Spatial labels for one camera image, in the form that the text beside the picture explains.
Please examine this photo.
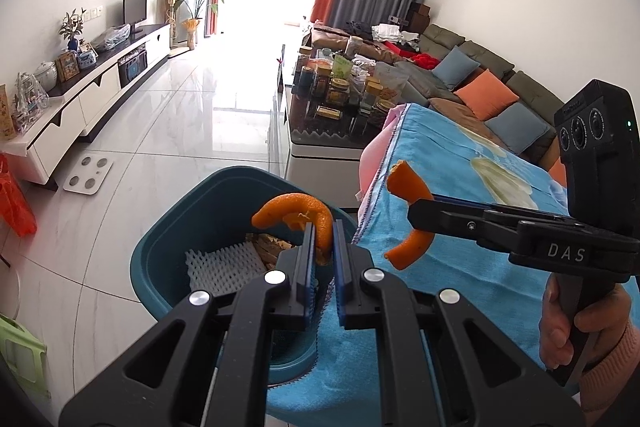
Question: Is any orange peel piece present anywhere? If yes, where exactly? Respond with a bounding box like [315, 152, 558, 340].
[383, 159, 436, 271]
[252, 193, 333, 265]

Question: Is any gold foil snack bag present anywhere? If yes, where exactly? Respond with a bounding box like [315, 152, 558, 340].
[245, 233, 293, 270]

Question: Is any teal plastic trash bin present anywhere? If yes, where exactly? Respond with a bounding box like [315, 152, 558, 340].
[129, 166, 333, 385]

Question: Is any person's right hand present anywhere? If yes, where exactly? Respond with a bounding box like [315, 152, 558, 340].
[539, 274, 631, 369]

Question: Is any orange cushion near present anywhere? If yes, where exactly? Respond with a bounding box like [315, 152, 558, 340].
[548, 158, 567, 187]

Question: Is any orange cushion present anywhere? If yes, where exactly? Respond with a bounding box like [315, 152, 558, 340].
[454, 69, 520, 121]
[548, 158, 567, 187]

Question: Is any blue floral tablecloth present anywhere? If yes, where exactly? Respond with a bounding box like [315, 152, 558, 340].
[267, 104, 567, 426]

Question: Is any blue cushion near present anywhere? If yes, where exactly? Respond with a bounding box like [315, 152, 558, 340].
[485, 102, 550, 154]

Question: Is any blue cushion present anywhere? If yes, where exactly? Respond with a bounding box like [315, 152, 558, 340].
[485, 102, 550, 154]
[432, 46, 480, 91]

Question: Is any orange cushion far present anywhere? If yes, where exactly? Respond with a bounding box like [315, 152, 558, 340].
[454, 69, 520, 121]

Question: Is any green brown sectional sofa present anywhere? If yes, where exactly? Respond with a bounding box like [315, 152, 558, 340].
[393, 24, 566, 185]

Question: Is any blue cushion far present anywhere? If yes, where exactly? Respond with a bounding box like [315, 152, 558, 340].
[432, 46, 480, 91]

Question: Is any cluttered coffee table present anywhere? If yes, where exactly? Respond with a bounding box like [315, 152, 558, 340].
[277, 44, 380, 211]

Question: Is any pile of clothes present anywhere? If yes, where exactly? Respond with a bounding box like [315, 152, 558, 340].
[345, 22, 440, 69]

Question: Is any green plastic stool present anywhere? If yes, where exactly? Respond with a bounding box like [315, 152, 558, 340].
[1, 315, 51, 399]

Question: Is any white bathroom scale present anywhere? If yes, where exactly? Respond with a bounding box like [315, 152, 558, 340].
[63, 153, 114, 196]

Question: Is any orange plastic bag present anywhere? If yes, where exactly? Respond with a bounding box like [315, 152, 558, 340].
[0, 155, 37, 237]

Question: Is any white black TV cabinet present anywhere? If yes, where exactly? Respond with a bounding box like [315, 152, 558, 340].
[1, 24, 170, 186]

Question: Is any tall green potted plant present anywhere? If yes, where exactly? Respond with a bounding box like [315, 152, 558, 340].
[172, 0, 224, 50]

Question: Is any small plant blue vase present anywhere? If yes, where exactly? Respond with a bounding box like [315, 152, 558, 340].
[58, 8, 86, 52]

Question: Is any small black monitor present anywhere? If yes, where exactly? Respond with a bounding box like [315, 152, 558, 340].
[122, 0, 148, 34]

